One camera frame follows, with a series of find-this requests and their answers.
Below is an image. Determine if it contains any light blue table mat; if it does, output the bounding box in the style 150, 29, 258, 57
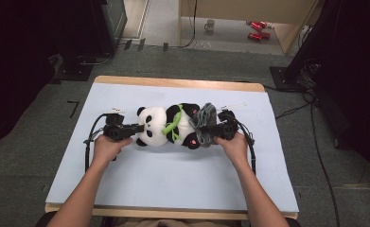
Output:
45, 82, 300, 213

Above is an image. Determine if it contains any black cabinet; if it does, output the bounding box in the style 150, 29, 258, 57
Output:
90, 0, 129, 55

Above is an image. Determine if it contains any wooden table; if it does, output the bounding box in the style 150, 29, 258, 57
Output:
44, 75, 300, 221

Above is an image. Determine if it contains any dark curtain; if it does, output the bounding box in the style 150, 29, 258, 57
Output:
0, 0, 94, 151
313, 0, 370, 191

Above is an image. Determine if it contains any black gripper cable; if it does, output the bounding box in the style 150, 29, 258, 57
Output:
83, 113, 109, 173
232, 117, 258, 176

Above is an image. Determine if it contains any black stand base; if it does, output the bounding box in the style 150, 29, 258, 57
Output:
53, 55, 95, 82

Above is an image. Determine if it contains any black metal stand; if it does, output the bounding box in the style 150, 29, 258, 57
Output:
269, 0, 336, 94

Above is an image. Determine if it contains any grey knitted doll garment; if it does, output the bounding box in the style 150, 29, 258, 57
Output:
188, 101, 219, 148

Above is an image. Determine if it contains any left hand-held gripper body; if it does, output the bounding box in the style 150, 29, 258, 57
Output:
102, 107, 133, 163

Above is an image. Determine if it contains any black floor cable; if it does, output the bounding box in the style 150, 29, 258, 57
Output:
274, 94, 342, 227

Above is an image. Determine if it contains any person's right hand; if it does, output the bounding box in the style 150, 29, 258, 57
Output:
212, 131, 251, 170

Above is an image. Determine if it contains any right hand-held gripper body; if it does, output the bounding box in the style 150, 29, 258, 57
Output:
215, 101, 249, 142

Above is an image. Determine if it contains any person's left hand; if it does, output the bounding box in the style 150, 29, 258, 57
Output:
92, 133, 134, 172

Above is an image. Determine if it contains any black hanging cable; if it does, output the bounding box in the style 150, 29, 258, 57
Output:
177, 0, 199, 49

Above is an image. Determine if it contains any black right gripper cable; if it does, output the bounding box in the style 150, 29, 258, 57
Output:
232, 117, 258, 176

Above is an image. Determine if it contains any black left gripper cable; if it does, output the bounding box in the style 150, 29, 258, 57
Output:
83, 113, 109, 173

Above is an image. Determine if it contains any beige mug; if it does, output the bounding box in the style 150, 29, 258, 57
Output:
203, 18, 216, 32

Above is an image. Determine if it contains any panda plush toy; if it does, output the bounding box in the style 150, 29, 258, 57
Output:
135, 102, 203, 150

